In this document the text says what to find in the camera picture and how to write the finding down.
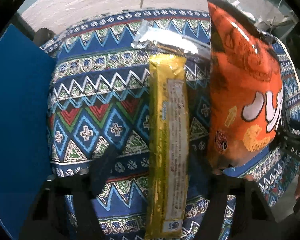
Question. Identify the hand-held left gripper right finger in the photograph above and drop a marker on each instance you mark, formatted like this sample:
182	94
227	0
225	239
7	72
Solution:
220	187

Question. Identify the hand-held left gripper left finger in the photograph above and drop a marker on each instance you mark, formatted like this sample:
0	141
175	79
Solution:
103	170

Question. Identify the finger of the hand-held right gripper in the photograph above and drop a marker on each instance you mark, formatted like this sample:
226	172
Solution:
296	131

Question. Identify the long yellow biscuit packet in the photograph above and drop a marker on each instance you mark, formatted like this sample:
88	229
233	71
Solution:
167	142

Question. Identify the orange puffed snack bag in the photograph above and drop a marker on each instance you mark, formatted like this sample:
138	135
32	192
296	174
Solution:
240	80

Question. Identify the blue cardboard box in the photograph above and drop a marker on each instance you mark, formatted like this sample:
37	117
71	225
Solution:
15	130

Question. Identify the silver foil snack packet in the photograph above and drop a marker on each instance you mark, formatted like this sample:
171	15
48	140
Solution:
165	42

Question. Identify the blue patterned tablecloth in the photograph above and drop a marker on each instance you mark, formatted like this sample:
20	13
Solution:
95	97

